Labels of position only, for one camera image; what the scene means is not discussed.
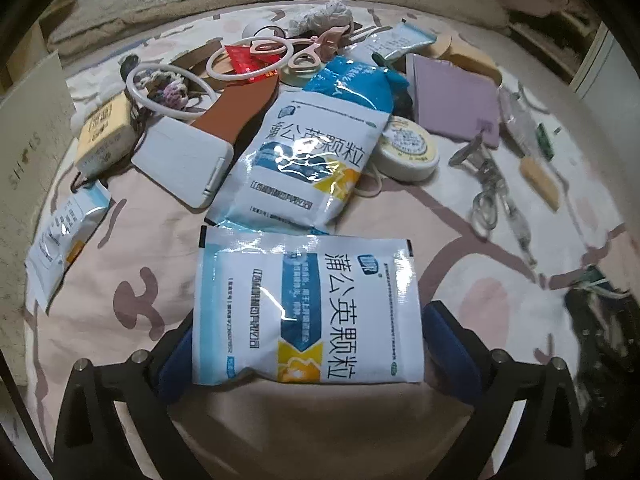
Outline white blue granule sachet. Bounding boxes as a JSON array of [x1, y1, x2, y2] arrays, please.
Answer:
[[192, 226, 424, 386]]

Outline metal eyelash curler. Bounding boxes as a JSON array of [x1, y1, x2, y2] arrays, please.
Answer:
[[448, 133, 537, 268]]

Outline white medicine sachet far left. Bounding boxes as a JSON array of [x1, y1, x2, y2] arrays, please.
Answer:
[[25, 181, 111, 311]]

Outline round cream tin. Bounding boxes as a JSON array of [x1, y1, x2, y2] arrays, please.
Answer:
[[370, 115, 439, 183]]

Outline white rectangular case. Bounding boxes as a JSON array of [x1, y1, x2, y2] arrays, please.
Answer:
[[131, 117, 234, 209]]

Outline blue top granule sachet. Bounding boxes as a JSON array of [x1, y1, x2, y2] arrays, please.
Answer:
[[205, 56, 408, 234]]

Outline yellow soap box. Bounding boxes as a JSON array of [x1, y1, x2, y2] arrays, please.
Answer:
[[75, 92, 138, 179]]

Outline purple cloth pouch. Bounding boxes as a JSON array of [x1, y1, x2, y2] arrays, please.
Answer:
[[406, 53, 500, 148]]

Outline cartoon print blanket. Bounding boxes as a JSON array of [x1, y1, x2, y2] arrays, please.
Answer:
[[26, 9, 639, 479]]

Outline brown leather piece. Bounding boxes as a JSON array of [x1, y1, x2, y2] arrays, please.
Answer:
[[192, 76, 280, 146]]

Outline white storage box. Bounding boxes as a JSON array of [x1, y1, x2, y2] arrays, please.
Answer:
[[0, 53, 75, 385]]

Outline red sachet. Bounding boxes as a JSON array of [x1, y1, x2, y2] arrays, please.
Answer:
[[224, 46, 281, 75]]

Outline small tube sachet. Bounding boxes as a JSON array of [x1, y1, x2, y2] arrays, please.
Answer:
[[343, 21, 437, 65]]

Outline pink scissors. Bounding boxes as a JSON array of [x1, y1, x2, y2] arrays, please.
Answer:
[[205, 24, 352, 83]]

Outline white ring with crochet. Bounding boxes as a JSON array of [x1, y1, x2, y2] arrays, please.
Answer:
[[124, 63, 219, 123]]

